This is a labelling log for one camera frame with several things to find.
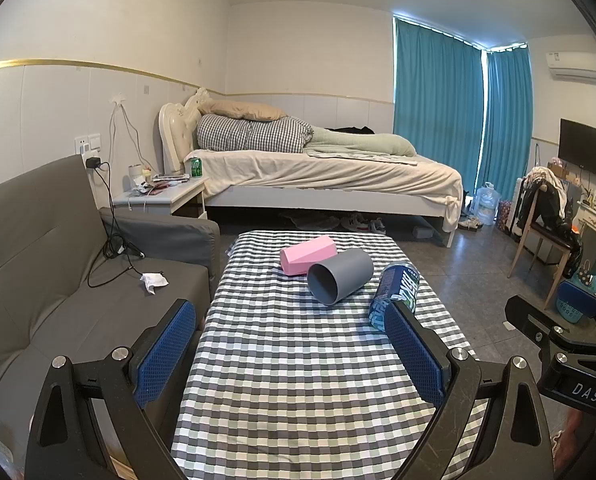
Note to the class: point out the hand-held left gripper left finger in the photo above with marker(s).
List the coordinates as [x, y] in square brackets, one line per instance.
[165, 355]

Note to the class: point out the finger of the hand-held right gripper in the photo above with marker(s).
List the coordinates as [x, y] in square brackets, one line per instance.
[533, 321]

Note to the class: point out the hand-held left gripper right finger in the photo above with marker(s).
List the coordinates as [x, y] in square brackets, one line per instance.
[415, 360]

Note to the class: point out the grey cup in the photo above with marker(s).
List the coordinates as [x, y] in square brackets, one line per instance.
[339, 276]

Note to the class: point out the person's right forearm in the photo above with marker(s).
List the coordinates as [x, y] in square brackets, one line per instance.
[575, 440]

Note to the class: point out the blue plastic basket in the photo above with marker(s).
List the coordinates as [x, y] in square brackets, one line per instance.
[575, 300]

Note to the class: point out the crumpled white tissue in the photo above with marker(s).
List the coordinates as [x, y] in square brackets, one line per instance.
[153, 281]

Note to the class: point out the blue drink can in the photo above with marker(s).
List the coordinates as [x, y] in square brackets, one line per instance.
[395, 287]

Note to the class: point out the wooden chair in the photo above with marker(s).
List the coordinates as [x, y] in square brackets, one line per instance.
[548, 237]

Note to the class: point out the white shoes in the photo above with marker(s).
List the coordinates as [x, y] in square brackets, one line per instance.
[469, 223]

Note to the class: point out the checkered tablecloth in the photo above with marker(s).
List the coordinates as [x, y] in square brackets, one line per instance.
[298, 360]

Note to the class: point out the clothes pile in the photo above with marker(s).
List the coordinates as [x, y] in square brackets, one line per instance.
[548, 200]

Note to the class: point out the clear water jug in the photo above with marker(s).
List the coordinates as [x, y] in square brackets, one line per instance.
[485, 206]

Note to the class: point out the pair of sneakers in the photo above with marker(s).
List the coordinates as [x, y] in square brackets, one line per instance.
[365, 223]

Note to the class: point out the grey sofa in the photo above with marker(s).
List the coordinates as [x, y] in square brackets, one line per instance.
[43, 270]

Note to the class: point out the pink box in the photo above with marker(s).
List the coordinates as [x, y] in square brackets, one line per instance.
[305, 255]

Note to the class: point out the white nightstand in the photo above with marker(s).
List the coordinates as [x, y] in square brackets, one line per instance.
[153, 199]

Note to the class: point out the black television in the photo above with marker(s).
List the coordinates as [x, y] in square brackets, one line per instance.
[583, 147]

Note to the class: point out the green can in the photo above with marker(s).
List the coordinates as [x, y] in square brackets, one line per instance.
[196, 168]

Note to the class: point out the white bed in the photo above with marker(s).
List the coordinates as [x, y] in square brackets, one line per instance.
[338, 180]

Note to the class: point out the teal curtain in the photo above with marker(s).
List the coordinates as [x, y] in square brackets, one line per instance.
[505, 115]
[435, 100]

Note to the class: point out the pale green blanket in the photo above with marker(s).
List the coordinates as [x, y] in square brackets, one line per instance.
[363, 144]

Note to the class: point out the checked quilt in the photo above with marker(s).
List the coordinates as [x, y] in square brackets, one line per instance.
[253, 134]

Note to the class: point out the beige pillow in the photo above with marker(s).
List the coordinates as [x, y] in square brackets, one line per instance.
[243, 110]

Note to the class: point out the white air conditioner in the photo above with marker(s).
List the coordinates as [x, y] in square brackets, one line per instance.
[575, 64]

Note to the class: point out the white wall socket panel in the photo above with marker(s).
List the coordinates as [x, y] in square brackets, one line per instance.
[87, 143]

